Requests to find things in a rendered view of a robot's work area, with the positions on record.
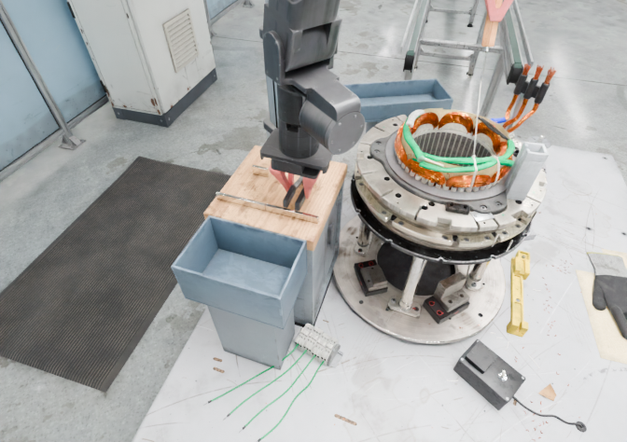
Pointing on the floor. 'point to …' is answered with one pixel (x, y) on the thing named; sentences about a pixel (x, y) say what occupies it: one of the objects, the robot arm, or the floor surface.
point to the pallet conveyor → (509, 48)
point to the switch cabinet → (144, 39)
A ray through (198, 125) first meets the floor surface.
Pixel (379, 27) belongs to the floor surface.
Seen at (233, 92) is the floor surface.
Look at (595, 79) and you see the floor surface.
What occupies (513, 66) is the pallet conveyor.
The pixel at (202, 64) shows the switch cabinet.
